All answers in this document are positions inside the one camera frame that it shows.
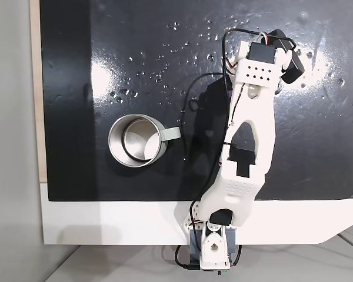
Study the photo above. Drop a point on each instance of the purple ribbed pen grip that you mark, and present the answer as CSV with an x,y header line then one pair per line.
x,y
230,94

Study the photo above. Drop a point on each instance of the glossy black mat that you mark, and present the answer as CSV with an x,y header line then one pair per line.
x,y
135,44

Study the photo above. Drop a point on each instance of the beige wooden board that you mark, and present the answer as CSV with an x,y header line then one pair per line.
x,y
35,88

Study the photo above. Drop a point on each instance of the black oval camera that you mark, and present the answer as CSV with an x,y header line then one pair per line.
x,y
294,64

